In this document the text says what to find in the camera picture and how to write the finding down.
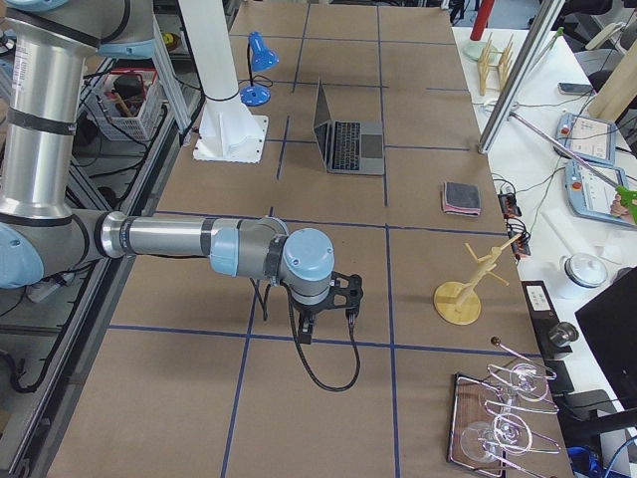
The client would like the orange electronics board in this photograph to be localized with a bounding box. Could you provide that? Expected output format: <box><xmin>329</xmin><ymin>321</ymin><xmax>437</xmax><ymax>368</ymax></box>
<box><xmin>498</xmin><ymin>192</ymin><xmax>523</xmax><ymax>218</ymax></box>

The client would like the white enamel pot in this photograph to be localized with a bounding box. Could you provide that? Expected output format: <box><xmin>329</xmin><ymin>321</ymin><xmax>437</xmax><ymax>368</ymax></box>
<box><xmin>552</xmin><ymin>253</ymin><xmax>608</xmax><ymax>299</ymax></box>

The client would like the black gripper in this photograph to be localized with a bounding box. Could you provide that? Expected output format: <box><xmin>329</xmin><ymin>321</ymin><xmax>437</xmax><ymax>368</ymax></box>
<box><xmin>297</xmin><ymin>306</ymin><xmax>318</xmax><ymax>345</ymax></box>

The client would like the glass holder tray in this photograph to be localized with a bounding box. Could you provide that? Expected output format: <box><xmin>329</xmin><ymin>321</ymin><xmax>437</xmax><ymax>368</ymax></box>
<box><xmin>447</xmin><ymin>362</ymin><xmax>561</xmax><ymax>477</ymax></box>

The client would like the robot teach pendant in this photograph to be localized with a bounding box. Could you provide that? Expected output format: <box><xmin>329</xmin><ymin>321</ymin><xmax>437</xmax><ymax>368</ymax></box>
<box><xmin>555</xmin><ymin>113</ymin><xmax>617</xmax><ymax>166</ymax></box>
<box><xmin>564</xmin><ymin>159</ymin><xmax>626</xmax><ymax>225</ymax></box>

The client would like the white plastic basket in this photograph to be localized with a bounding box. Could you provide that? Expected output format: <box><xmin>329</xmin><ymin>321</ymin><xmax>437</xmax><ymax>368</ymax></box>
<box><xmin>89</xmin><ymin>69</ymin><xmax>163</xmax><ymax>141</ymax></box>

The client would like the wooden dish rack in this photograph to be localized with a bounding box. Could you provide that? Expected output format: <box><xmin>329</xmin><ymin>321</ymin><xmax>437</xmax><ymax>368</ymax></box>
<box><xmin>477</xmin><ymin>35</ymin><xmax>514</xmax><ymax>97</ymax></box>

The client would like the blue desk lamp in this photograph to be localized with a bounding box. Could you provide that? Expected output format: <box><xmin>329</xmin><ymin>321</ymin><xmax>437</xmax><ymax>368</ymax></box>
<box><xmin>240</xmin><ymin>31</ymin><xmax>280</xmax><ymax>107</ymax></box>

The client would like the red cylinder on plate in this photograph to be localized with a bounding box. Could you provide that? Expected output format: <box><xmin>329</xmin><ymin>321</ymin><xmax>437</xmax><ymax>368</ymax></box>
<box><xmin>463</xmin><ymin>0</ymin><xmax>496</xmax><ymax>61</ymax></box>

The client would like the grey pink folded cloth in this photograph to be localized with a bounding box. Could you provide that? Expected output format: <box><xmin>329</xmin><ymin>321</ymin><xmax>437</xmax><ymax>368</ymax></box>
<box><xmin>441</xmin><ymin>181</ymin><xmax>482</xmax><ymax>216</ymax></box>

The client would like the black smartphone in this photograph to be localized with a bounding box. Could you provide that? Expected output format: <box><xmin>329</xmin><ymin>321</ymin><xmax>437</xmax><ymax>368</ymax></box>
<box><xmin>557</xmin><ymin>82</ymin><xmax>595</xmax><ymax>97</ymax></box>

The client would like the wooden mug tree stand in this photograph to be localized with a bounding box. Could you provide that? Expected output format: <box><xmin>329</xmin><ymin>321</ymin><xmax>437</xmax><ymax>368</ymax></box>
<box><xmin>433</xmin><ymin>234</ymin><xmax>520</xmax><ymax>326</ymax></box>

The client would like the white camera pillar base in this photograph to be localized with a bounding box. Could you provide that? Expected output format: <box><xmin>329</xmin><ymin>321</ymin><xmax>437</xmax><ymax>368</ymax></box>
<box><xmin>179</xmin><ymin>0</ymin><xmax>268</xmax><ymax>163</ymax></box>

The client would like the black monitor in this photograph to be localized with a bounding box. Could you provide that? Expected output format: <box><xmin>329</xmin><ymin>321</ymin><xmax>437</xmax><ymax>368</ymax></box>
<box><xmin>575</xmin><ymin>268</ymin><xmax>636</xmax><ymax>408</ymax></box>

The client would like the clear wine glass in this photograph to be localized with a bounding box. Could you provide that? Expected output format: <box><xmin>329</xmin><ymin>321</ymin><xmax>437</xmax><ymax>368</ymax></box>
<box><xmin>460</xmin><ymin>413</ymin><xmax>532</xmax><ymax>464</ymax></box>
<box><xmin>487</xmin><ymin>362</ymin><xmax>557</xmax><ymax>403</ymax></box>

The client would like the silver grey laptop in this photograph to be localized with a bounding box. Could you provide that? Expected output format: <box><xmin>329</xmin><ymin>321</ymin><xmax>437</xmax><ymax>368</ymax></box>
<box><xmin>314</xmin><ymin>80</ymin><xmax>385</xmax><ymax>175</ymax></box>

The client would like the aluminium frame post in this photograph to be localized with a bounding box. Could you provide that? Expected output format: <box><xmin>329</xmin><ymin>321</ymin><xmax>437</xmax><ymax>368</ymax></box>
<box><xmin>478</xmin><ymin>0</ymin><xmax>565</xmax><ymax>154</ymax></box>

